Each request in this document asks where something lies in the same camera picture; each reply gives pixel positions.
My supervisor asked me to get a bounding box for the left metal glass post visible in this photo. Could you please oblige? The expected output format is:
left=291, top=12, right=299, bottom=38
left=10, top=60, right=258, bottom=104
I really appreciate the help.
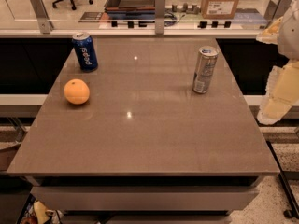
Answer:
left=30, top=0, right=53, bottom=34

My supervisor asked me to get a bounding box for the metal glass post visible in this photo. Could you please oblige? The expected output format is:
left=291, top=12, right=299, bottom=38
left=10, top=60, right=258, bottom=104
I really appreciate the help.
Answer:
left=30, top=0, right=53, bottom=34
left=264, top=0, right=292, bottom=21
left=155, top=0, right=165, bottom=35

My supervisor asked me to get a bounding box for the silver redbull can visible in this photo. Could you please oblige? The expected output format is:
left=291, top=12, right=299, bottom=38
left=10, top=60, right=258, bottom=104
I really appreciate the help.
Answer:
left=192, top=46, right=219, bottom=94

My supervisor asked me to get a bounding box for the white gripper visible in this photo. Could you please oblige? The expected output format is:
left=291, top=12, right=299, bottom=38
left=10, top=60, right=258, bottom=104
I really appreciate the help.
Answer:
left=256, top=0, right=299, bottom=125

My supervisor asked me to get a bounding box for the blue pepsi can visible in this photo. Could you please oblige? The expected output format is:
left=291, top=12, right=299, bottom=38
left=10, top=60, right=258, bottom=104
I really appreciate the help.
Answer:
left=72, top=32, right=98, bottom=72

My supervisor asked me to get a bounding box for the right metal glass post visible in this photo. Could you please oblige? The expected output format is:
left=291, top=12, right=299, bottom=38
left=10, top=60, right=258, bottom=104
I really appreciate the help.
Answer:
left=264, top=0, right=292, bottom=21

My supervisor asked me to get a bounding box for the cardboard box with label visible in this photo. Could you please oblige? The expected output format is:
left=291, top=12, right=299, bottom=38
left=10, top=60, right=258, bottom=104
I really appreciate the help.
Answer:
left=201, top=0, right=239, bottom=19

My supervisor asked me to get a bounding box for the middle metal glass post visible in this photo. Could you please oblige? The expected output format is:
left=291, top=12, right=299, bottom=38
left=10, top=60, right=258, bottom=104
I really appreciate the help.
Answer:
left=155, top=0, right=165, bottom=35

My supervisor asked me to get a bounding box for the orange fruit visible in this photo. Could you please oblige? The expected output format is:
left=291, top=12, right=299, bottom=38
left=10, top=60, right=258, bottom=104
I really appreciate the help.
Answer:
left=64, top=79, right=90, bottom=105

